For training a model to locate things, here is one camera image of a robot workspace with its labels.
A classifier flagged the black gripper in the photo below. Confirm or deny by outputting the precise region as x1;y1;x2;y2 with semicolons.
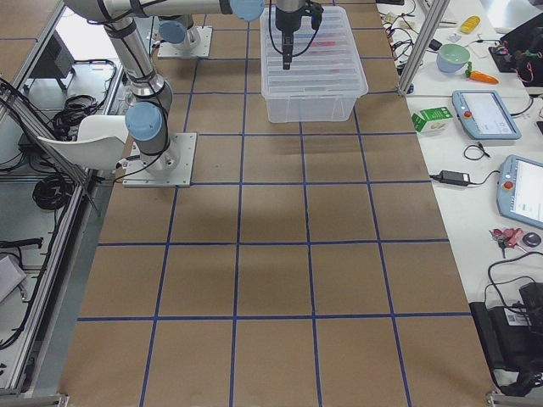
275;5;303;70

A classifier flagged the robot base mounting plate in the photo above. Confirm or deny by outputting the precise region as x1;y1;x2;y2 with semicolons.
121;133;197;187

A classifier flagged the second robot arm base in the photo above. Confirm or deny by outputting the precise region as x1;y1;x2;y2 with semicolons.
159;14;200;49

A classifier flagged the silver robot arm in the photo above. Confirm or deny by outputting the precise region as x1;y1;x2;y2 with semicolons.
64;1;266;173

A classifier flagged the clear plastic storage box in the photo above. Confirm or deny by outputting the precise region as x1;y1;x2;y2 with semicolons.
260;6;368;123

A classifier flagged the green white carton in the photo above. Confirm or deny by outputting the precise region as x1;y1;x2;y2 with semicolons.
411;107;453;133

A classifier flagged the green blue bowl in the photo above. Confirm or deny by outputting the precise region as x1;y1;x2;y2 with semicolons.
436;43;471;73

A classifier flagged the yellow toy corn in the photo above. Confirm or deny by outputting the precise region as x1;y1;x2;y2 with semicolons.
459;15;480;35

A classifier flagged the toy carrot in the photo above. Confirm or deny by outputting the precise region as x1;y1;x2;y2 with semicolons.
464;61;500;85

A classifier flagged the upper teach pendant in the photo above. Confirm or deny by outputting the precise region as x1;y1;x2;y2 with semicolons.
451;90;522;140

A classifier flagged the teach pendant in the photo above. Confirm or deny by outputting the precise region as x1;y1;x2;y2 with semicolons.
451;90;522;140
496;155;542;229

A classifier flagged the black power adapter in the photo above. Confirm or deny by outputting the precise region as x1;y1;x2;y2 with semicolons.
438;170;471;187

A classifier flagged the white plastic chair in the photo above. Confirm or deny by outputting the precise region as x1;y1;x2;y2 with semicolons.
37;115;128;170

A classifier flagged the lower teach pendant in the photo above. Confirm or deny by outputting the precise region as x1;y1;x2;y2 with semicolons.
496;155;542;229

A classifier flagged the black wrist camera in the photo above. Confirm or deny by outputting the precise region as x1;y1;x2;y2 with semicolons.
305;0;323;31

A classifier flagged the aluminium frame post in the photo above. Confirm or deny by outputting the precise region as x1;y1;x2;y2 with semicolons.
398;0;450;96

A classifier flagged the black cable coil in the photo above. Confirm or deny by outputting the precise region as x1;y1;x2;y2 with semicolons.
32;176;70;211

